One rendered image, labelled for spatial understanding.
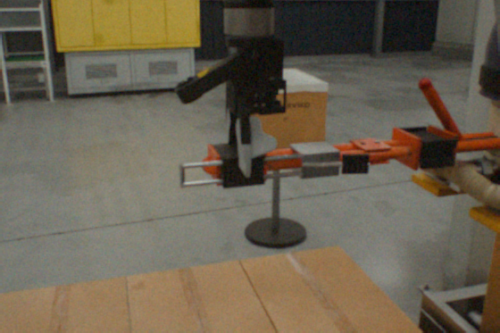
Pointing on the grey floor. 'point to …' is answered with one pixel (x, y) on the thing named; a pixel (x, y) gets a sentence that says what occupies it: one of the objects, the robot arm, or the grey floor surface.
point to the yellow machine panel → (125, 23)
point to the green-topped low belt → (29, 67)
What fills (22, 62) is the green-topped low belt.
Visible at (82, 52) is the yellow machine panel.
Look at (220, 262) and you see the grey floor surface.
